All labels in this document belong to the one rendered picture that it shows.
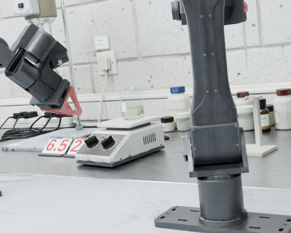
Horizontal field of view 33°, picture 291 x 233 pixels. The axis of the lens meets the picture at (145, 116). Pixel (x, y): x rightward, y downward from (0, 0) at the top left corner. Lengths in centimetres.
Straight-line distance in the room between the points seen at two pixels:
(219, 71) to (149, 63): 109
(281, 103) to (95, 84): 79
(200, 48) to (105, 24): 121
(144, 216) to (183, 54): 96
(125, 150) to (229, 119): 52
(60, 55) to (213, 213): 61
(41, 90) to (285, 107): 65
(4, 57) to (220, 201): 58
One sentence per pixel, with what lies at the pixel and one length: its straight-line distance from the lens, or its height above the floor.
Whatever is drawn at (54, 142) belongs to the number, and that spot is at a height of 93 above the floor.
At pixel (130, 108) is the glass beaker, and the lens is 123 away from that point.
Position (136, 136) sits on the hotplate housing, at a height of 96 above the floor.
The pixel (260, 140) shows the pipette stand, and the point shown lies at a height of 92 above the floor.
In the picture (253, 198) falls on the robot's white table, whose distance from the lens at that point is 84.
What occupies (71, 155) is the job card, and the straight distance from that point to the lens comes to 134.
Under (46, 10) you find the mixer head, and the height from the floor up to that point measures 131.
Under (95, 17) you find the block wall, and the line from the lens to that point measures 187.
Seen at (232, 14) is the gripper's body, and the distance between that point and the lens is 105.
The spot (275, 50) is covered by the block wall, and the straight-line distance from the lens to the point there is 156.
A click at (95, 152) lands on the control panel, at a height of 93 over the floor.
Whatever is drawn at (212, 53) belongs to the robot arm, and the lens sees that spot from 66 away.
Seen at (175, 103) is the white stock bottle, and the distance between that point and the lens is 155.
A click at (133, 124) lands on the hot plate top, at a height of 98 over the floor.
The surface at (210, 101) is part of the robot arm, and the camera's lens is 68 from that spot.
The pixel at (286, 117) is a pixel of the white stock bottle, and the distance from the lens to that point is 139.
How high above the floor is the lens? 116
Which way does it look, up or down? 8 degrees down
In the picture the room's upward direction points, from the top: 7 degrees counter-clockwise
